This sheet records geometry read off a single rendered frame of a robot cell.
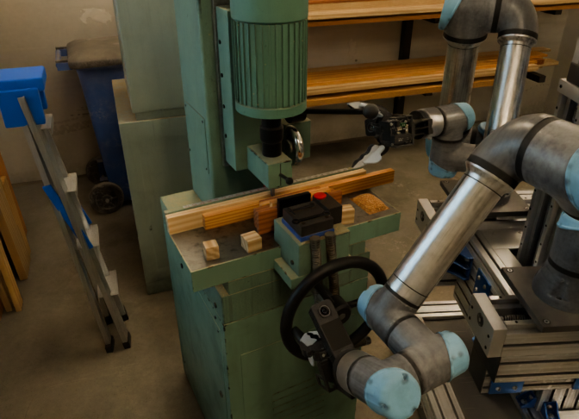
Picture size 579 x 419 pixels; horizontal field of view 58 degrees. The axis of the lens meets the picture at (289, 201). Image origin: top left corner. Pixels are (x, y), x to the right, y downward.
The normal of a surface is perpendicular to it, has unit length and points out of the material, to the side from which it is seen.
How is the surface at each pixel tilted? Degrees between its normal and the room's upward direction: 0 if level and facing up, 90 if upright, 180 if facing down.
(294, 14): 90
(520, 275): 0
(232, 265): 90
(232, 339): 90
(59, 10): 90
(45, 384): 0
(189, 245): 0
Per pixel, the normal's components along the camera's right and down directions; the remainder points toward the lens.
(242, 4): -0.60, 0.39
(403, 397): 0.36, -0.02
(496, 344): 0.07, 0.49
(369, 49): 0.33, 0.47
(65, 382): 0.00, -0.87
